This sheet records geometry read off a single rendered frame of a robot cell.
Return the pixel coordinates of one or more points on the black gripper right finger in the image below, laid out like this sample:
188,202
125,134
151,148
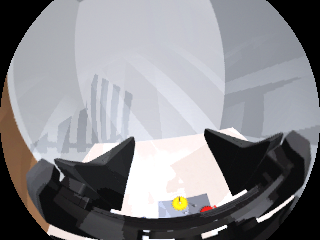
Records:
237,158

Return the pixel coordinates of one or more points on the red gear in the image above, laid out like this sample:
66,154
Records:
205,208

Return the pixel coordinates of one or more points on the yellow gear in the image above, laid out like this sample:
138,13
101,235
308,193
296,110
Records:
182,205

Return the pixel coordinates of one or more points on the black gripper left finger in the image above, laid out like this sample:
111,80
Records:
107,175

